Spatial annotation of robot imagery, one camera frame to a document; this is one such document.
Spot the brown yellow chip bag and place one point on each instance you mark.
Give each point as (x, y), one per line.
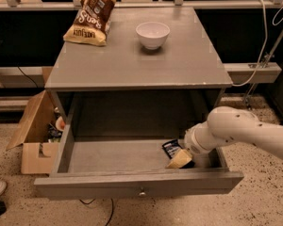
(91, 24)

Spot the grey open drawer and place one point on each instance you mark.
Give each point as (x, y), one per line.
(112, 146)

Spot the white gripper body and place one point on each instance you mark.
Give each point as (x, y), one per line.
(192, 142)

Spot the grey wooden cabinet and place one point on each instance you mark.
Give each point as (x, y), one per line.
(187, 61)

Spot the open cardboard box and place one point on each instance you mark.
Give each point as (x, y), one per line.
(38, 154)

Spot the white ceramic bowl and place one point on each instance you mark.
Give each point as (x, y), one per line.
(152, 35)

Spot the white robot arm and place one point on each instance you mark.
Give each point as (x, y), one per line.
(224, 126)

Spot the dark blue rxbar wrapper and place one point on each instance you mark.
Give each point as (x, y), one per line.
(170, 149)

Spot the items inside cardboard box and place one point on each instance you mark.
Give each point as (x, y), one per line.
(56, 127)

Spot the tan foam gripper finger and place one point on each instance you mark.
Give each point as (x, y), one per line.
(182, 158)

